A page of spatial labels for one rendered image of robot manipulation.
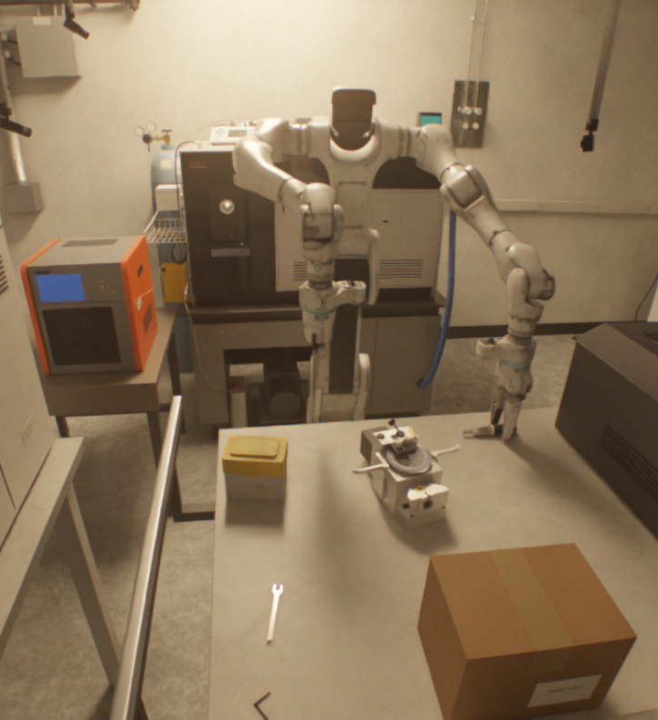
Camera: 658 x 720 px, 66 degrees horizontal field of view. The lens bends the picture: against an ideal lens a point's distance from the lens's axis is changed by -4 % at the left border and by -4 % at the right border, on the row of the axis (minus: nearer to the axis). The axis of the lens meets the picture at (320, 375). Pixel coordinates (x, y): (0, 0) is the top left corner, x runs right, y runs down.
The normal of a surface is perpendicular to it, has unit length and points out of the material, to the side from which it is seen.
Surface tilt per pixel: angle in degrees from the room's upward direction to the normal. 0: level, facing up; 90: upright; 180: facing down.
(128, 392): 90
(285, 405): 90
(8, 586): 0
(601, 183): 90
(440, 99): 90
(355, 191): 104
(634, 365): 57
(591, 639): 0
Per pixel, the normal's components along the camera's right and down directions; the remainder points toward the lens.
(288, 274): 0.14, 0.47
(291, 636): 0.02, -0.88
